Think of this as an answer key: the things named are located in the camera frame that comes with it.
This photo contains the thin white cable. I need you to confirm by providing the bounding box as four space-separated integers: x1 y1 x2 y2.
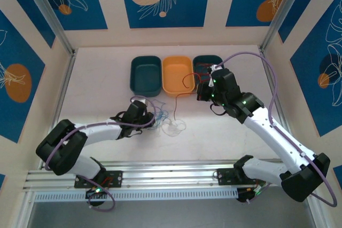
170 118 188 134
161 121 179 138

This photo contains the dark teal plastic bin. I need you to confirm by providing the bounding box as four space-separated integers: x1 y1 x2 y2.
192 54 224 91
130 56 162 97

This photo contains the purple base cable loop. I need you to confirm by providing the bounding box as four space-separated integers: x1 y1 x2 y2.
244 183 272 205
87 178 116 211

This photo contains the orange plastic bin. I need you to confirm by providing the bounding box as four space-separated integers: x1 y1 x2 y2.
162 56 196 98

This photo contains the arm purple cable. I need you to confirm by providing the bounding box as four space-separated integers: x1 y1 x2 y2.
217 51 338 207
44 96 157 171

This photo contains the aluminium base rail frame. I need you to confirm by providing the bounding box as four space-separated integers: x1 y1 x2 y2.
22 158 313 194

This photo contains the aluminium corner post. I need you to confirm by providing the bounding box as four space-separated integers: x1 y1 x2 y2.
20 0 76 56
260 0 312 52

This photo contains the white slotted cable duct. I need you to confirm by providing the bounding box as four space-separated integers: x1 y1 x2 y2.
34 188 238 202

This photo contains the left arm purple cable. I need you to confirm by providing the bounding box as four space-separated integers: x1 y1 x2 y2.
44 96 157 171

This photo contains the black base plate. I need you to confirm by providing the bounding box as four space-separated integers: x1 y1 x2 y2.
74 170 123 188
215 168 267 186

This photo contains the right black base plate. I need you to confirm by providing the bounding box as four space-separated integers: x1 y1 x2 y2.
215 168 267 186

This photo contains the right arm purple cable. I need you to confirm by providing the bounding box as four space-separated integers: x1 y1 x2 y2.
217 51 338 207

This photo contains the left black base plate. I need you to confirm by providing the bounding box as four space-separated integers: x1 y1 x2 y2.
74 170 123 188

